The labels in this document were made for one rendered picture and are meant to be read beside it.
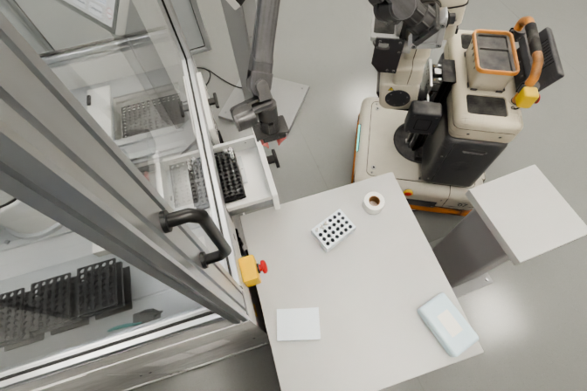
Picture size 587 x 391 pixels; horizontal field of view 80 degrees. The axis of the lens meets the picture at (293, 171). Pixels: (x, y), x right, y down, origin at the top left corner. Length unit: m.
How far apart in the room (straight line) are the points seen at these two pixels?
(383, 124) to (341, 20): 1.31
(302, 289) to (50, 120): 0.98
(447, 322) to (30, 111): 1.09
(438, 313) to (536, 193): 0.59
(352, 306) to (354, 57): 2.05
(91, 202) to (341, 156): 2.02
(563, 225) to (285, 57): 2.08
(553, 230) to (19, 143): 1.41
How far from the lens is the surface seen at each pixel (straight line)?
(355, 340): 1.15
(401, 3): 1.11
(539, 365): 2.18
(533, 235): 1.41
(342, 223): 1.19
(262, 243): 1.21
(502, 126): 1.55
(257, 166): 1.25
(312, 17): 3.16
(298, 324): 1.13
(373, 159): 1.93
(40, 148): 0.25
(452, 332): 1.17
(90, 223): 0.33
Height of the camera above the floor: 1.90
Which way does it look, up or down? 61 degrees down
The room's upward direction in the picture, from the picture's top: 5 degrees counter-clockwise
